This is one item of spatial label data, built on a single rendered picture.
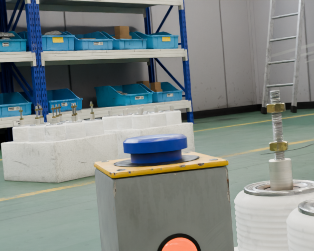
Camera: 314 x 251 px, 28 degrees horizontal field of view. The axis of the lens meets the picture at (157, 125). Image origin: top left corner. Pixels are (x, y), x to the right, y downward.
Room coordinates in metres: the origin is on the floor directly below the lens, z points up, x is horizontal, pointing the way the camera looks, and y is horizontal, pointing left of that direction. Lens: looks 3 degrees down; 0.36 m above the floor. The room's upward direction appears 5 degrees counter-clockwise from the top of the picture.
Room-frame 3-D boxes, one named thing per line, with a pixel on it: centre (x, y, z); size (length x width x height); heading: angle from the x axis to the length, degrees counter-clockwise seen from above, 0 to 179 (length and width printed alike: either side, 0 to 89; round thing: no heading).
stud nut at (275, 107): (0.62, -0.12, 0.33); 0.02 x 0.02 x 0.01; 11
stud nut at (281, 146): (0.62, -0.12, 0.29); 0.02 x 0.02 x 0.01; 11
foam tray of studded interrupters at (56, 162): (2.97, 0.47, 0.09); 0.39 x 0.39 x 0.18; 49
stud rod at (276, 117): (0.62, -0.12, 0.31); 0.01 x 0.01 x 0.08
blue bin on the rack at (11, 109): (5.40, 1.34, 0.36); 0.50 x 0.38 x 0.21; 43
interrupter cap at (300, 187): (0.62, -0.12, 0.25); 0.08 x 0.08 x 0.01
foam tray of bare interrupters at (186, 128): (3.39, 0.08, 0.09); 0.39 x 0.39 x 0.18; 45
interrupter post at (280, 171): (0.62, -0.12, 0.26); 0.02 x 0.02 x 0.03
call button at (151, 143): (0.39, 0.00, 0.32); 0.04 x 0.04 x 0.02
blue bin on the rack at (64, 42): (5.73, 0.97, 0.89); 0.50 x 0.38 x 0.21; 42
